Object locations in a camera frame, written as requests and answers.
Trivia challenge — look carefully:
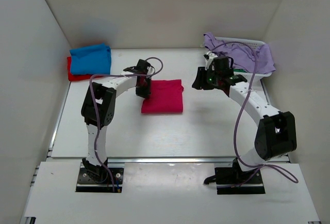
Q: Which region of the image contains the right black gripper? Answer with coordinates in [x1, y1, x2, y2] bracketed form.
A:
[192, 67, 221, 91]

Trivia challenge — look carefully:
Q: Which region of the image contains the magenta t shirt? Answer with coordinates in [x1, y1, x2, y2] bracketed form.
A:
[141, 79, 184, 115]

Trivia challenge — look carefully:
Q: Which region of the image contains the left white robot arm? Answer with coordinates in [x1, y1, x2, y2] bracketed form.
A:
[81, 59, 153, 184]

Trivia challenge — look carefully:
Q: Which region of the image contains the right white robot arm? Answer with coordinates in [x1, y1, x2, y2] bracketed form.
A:
[192, 52, 297, 187]

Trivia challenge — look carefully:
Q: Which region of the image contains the green t shirt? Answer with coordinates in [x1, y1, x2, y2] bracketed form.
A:
[234, 69, 246, 73]

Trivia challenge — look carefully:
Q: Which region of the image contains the folded blue t shirt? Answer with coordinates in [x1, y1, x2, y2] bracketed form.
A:
[70, 43, 111, 75]

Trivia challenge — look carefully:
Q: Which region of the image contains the white plastic laundry basket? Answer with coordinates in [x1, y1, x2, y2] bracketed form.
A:
[215, 36, 272, 81]

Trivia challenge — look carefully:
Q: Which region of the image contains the lavender t shirt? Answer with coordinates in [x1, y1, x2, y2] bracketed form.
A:
[204, 32, 276, 74]

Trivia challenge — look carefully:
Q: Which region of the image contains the folded red t shirt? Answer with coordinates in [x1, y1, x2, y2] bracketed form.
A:
[67, 56, 111, 82]

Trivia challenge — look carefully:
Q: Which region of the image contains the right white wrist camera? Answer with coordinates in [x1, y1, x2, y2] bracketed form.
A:
[204, 51, 218, 70]

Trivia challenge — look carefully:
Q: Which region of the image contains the aluminium rail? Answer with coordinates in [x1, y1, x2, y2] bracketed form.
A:
[108, 156, 235, 164]

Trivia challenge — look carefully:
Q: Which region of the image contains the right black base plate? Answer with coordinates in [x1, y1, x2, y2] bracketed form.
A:
[203, 167, 266, 195]

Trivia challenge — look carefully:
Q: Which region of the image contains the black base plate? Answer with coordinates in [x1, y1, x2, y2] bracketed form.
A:
[203, 167, 266, 195]
[75, 164, 124, 194]

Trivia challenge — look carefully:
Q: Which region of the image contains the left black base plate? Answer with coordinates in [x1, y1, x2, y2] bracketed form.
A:
[75, 164, 124, 194]

